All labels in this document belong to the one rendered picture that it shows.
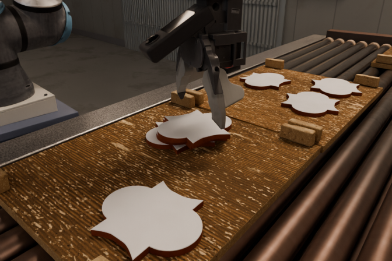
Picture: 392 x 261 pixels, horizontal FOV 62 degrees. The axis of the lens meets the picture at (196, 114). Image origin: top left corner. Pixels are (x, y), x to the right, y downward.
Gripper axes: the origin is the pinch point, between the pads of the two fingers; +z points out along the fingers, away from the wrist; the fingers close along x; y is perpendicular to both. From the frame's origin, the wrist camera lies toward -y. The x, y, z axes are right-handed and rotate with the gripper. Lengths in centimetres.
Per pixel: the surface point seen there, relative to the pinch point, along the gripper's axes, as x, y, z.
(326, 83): 10.6, 43.8, 3.9
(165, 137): -1.6, -6.4, 2.3
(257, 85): 17.0, 26.3, 3.9
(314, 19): 196, 233, 19
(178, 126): 0.7, -3.1, 2.0
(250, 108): 7.6, 17.4, 4.9
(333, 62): 34, 73, 7
